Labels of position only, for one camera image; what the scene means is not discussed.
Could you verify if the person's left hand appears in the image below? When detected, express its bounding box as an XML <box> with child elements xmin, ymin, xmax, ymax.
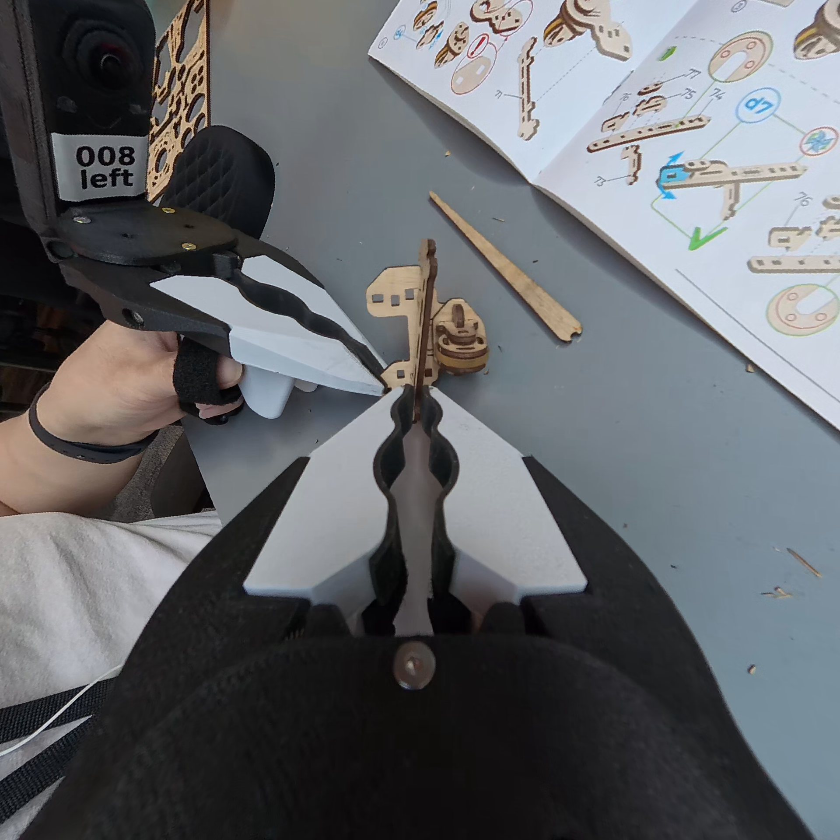
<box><xmin>38</xmin><ymin>322</ymin><xmax>245</xmax><ymax>448</ymax></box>

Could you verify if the black wristband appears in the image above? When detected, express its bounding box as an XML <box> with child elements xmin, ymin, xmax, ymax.
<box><xmin>28</xmin><ymin>384</ymin><xmax>161</xmax><ymax>466</ymax></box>

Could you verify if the person's white shirt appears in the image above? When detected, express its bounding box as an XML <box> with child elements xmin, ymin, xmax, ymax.
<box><xmin>0</xmin><ymin>511</ymin><xmax>224</xmax><ymax>828</ymax></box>

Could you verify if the thin white cable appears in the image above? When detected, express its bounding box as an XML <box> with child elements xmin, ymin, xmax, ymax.
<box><xmin>0</xmin><ymin>664</ymin><xmax>126</xmax><ymax>756</ymax></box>

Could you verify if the laser-cut plywood offcut sheet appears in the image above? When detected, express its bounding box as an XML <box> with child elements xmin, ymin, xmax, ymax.
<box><xmin>146</xmin><ymin>0</ymin><xmax>212</xmax><ymax>204</ymax></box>

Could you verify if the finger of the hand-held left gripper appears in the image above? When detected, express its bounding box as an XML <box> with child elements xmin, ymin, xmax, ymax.
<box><xmin>239</xmin><ymin>251</ymin><xmax>389</xmax><ymax>385</ymax></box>
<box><xmin>150</xmin><ymin>274</ymin><xmax>387</xmax><ymax>398</ymax></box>

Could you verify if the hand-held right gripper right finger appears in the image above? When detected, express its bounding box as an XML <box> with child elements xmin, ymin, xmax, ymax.
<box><xmin>423</xmin><ymin>386</ymin><xmax>588</xmax><ymax>636</ymax></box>

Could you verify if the black webbing strap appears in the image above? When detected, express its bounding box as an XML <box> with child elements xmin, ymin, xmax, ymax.
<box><xmin>0</xmin><ymin>718</ymin><xmax>89</xmax><ymax>821</ymax></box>
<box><xmin>0</xmin><ymin>681</ymin><xmax>116</xmax><ymax>739</ymax></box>

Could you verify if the tapered wooden stick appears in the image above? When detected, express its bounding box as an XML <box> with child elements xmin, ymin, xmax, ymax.
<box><xmin>428</xmin><ymin>190</ymin><xmax>584</xmax><ymax>343</ymax></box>

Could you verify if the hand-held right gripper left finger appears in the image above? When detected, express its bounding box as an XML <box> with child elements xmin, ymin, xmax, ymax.
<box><xmin>243</xmin><ymin>387</ymin><xmax>414</xmax><ymax>636</ymax></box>

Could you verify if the open assembly instruction booklet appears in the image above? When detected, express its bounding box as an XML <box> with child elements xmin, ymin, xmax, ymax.
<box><xmin>369</xmin><ymin>0</ymin><xmax>840</xmax><ymax>433</ymax></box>

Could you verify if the wooden part with wheel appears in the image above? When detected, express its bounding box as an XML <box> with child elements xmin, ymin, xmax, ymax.
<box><xmin>366</xmin><ymin>264</ymin><xmax>492</xmax><ymax>391</ymax></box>

